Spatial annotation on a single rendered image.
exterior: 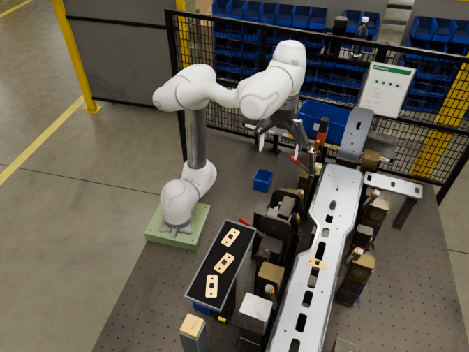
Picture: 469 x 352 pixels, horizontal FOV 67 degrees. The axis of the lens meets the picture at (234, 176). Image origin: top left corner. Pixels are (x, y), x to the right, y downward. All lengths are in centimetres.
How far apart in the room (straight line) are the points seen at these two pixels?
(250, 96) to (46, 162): 313
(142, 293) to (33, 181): 213
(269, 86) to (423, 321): 138
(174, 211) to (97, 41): 246
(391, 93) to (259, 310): 139
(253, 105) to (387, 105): 134
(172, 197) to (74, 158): 216
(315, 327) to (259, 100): 88
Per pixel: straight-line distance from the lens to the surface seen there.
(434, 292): 208
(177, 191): 179
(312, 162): 177
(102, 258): 291
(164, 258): 195
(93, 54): 403
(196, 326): 126
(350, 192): 190
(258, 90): 96
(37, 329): 280
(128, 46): 377
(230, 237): 141
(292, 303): 148
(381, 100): 218
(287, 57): 108
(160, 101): 148
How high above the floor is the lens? 232
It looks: 44 degrees down
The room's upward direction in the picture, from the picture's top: straight up
